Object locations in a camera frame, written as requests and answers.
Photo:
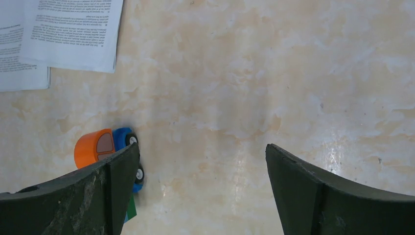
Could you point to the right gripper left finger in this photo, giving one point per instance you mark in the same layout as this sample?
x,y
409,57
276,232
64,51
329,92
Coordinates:
x,y
89,201

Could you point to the orange blue toy truck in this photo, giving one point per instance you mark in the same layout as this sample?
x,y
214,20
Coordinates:
x,y
98,145

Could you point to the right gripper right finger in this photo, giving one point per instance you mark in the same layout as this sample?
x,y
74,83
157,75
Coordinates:
x,y
313,201

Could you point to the printed paper sheet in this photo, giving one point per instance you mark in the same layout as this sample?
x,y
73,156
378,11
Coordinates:
x,y
71,34
16,76

